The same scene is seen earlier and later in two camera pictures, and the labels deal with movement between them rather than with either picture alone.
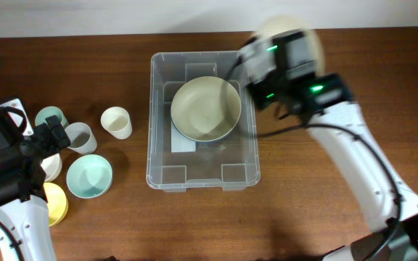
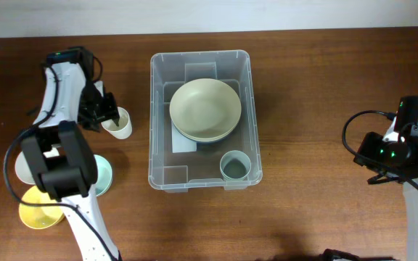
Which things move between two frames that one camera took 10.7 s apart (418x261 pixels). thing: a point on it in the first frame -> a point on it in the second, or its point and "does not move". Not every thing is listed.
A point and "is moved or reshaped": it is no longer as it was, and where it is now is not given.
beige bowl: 283,24 -> 205,110
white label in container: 180,142 does not move
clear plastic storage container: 202,128 does not move
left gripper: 44,133 -> 91,119
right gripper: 253,87 -> 371,141
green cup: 48,112 is moved or reshaped
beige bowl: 205,109 does not move
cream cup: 117,121 does not move
